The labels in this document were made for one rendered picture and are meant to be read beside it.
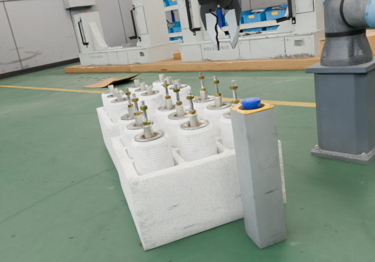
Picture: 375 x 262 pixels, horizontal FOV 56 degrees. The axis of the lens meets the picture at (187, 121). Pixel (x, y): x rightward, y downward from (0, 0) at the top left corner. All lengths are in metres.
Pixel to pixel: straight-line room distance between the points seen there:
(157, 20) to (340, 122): 3.28
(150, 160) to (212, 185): 0.16
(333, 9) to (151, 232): 0.80
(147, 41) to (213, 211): 3.41
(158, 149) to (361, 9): 0.64
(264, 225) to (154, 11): 3.61
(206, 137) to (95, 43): 4.52
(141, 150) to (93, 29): 4.54
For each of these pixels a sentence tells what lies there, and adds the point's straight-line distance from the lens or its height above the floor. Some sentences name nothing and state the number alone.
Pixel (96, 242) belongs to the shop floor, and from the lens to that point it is 0.99.
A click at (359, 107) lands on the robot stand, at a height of 0.17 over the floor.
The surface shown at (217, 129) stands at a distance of 1.01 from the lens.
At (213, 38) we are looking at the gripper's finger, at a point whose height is 0.45.
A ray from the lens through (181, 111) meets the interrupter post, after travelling 0.99.
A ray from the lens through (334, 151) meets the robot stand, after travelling 1.25.
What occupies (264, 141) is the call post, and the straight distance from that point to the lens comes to 0.74.
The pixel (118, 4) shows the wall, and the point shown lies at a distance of 8.35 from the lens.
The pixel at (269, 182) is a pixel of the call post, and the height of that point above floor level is 0.15.
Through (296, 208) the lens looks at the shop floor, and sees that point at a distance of 0.98.
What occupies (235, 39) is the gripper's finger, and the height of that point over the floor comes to 0.44.
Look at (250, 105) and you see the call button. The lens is 0.72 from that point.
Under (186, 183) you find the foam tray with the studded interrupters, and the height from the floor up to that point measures 0.14.
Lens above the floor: 0.51
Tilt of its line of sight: 16 degrees down
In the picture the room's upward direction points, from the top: 9 degrees counter-clockwise
